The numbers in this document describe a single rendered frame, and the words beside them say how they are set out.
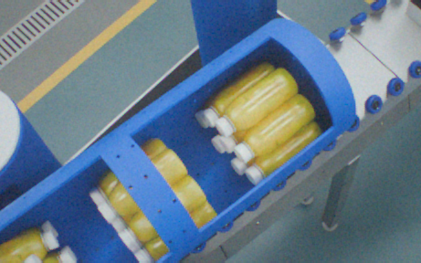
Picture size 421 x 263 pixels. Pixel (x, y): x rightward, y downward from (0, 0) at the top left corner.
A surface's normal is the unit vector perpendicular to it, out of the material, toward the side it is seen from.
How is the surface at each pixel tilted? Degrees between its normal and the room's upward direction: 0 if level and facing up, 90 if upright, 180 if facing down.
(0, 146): 0
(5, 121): 0
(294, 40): 7
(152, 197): 27
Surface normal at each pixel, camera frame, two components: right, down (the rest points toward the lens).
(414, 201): -0.09, -0.46
